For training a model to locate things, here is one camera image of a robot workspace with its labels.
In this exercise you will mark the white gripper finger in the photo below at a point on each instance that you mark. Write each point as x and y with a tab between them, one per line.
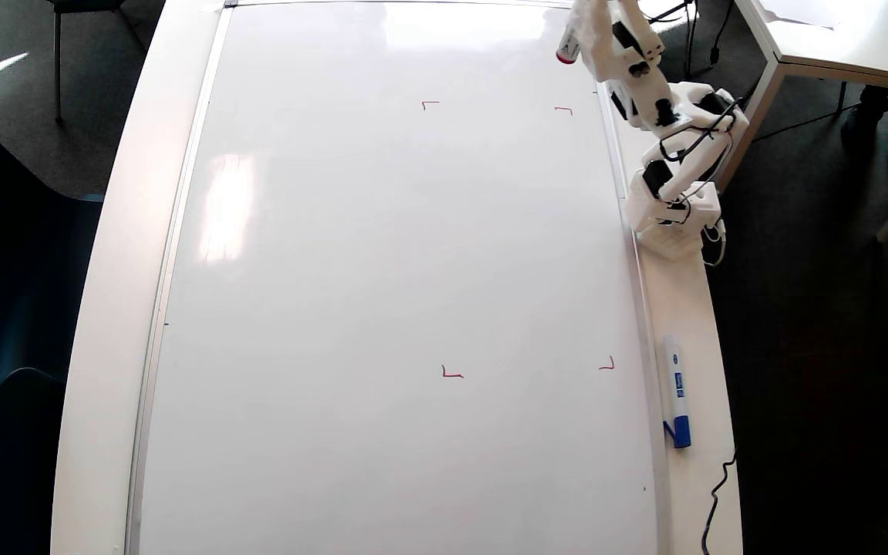
590	19
635	11

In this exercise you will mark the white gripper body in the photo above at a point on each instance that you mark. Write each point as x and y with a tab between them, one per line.
597	31

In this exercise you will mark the red whiteboard marker pen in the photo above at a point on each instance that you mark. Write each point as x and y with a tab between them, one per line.
567	46

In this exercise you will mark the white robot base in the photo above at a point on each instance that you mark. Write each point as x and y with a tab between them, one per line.
671	235

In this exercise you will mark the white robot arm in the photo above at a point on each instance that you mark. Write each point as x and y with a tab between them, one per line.
656	100

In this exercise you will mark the blue whiteboard marker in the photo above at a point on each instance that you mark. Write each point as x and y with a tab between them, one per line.
677	385

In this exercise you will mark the white paper sheet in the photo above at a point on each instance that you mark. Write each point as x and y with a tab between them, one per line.
798	11

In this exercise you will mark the white side table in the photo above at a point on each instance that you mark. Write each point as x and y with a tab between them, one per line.
860	46

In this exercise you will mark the chair with metal legs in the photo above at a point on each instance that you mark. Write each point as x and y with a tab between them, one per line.
58	62

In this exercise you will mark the dark blue chair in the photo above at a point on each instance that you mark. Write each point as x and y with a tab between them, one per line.
12	470
5	254

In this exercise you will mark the white whiteboard with metal frame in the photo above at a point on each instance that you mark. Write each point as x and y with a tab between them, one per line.
382	270

